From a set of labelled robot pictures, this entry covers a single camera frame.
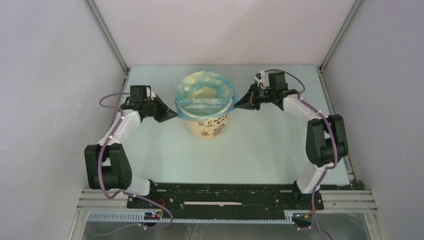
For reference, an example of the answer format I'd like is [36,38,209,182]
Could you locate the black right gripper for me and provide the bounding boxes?
[234,82,275,111]

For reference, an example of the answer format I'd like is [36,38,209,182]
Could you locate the white cable duct rail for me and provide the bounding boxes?
[86,211,294,224]

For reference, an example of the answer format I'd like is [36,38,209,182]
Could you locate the yellow capybara trash bin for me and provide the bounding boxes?
[183,112,230,139]

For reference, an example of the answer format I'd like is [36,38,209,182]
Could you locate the aluminium frame rail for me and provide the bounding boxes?
[76,189,129,210]

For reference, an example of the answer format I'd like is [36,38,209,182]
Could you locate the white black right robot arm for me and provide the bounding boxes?
[234,69,349,209]

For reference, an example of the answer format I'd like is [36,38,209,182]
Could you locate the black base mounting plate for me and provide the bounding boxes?
[123,183,324,219]

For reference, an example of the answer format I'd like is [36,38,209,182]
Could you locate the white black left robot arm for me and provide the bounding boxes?
[84,85,178,208]

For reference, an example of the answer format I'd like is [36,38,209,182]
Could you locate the blue plastic trash bag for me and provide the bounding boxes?
[174,70,239,122]

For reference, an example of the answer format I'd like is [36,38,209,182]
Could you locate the small electronics board with LEDs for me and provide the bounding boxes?
[143,211,161,221]

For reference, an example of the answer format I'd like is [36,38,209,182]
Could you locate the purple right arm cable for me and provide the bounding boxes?
[261,69,339,240]

